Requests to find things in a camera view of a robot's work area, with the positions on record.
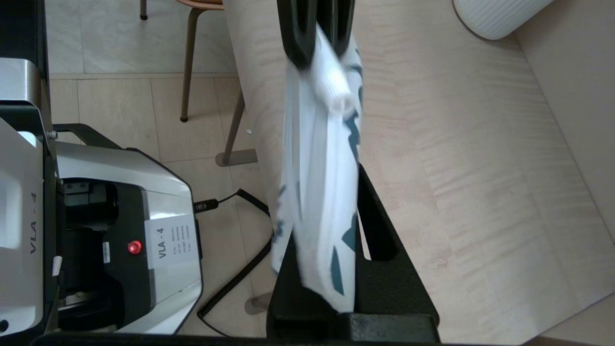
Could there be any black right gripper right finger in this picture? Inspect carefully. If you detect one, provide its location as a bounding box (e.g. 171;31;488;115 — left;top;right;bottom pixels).
355;163;440;343

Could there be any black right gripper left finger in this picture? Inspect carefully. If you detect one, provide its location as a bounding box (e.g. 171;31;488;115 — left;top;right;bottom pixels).
267;231;357;343

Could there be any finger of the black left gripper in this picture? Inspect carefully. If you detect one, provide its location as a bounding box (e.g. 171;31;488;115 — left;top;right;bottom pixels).
317;0;357;59
277;0;319;71

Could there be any white leaf-print zip pouch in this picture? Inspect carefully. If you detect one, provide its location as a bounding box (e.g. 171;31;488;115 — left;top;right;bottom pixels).
271;24;363;313

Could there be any white black robot base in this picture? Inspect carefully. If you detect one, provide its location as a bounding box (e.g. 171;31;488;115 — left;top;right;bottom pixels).
48;123;203;334

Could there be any brown upholstered chair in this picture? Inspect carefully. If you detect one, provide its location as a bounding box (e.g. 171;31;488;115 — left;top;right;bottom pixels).
139;0;226;123

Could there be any white ribbed ceramic mug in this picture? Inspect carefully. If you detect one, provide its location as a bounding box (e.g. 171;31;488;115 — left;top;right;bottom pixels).
453;0;555;40

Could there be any black coiled power cable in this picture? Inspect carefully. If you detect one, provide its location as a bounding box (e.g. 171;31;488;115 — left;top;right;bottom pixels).
194;189;275;334

